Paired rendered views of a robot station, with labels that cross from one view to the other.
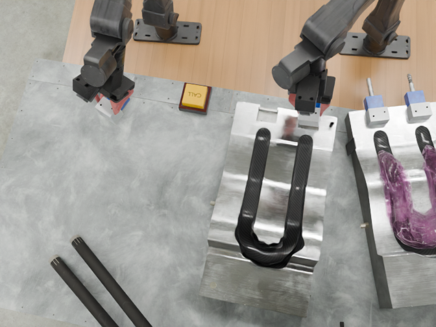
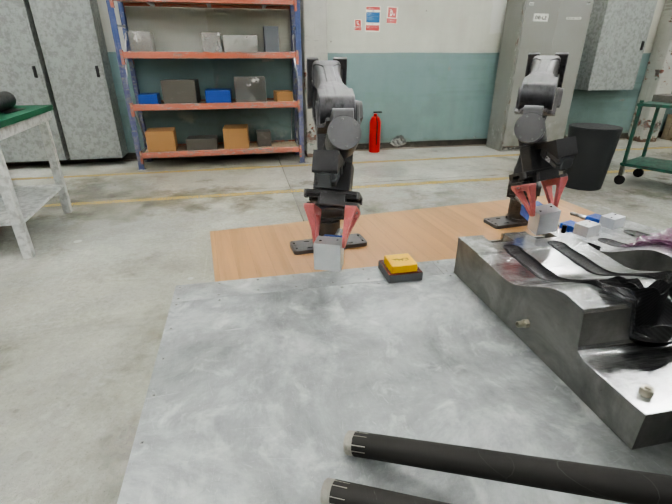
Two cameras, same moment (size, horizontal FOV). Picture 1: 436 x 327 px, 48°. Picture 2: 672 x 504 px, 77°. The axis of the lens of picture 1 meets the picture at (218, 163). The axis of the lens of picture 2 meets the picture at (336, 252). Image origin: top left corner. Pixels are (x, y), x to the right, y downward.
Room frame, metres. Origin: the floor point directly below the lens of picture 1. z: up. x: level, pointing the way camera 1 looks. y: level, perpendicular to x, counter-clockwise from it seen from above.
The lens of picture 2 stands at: (-0.06, 0.63, 1.26)
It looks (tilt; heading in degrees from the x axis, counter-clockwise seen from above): 25 degrees down; 326
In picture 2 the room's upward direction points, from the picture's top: straight up
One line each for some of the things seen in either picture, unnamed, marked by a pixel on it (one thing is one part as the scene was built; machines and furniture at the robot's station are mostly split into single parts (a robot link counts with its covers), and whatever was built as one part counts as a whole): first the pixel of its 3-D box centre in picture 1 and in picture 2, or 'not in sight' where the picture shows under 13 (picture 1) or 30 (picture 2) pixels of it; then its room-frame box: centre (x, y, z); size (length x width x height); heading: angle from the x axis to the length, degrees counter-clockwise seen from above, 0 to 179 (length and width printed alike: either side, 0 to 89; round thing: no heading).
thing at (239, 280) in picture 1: (270, 204); (588, 295); (0.23, -0.11, 0.87); 0.50 x 0.26 x 0.14; 158
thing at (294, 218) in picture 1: (276, 194); (594, 266); (0.24, -0.12, 0.92); 0.35 x 0.16 x 0.09; 158
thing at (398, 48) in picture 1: (377, 39); (519, 209); (0.64, -0.50, 0.84); 0.20 x 0.07 x 0.08; 73
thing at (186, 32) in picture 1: (165, 24); (328, 231); (0.81, 0.07, 0.84); 0.20 x 0.07 x 0.08; 73
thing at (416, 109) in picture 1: (414, 96); (593, 220); (0.44, -0.54, 0.86); 0.13 x 0.05 x 0.05; 175
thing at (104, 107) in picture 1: (120, 96); (333, 243); (0.57, 0.21, 0.92); 0.13 x 0.05 x 0.05; 135
